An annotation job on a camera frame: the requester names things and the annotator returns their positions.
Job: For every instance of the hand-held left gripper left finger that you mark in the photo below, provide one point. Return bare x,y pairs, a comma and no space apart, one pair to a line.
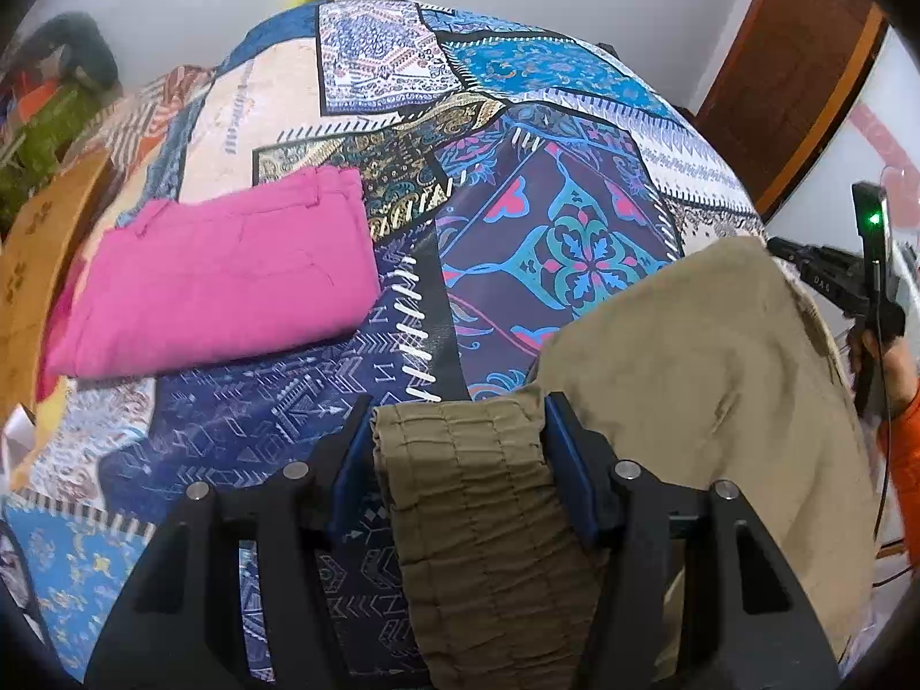
350,461

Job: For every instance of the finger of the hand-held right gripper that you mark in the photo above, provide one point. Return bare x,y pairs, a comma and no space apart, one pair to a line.
808,262

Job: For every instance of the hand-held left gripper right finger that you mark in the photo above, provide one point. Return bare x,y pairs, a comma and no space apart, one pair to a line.
569,461

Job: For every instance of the khaki pants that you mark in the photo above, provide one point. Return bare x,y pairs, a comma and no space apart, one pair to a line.
647,445

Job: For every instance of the pink folded pants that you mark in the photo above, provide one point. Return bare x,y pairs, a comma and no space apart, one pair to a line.
215,273

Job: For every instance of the person's right hand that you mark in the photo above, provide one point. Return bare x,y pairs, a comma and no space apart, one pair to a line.
880,366

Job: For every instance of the wooden door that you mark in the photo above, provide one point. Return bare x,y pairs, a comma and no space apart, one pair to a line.
798,65

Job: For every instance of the patchwork printed bed sheet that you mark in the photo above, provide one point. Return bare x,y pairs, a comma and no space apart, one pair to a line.
503,230

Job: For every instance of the wooden headboard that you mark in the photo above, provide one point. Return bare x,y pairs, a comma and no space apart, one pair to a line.
36,266

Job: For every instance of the pile of clothes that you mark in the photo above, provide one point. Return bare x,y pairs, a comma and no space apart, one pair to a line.
47,100

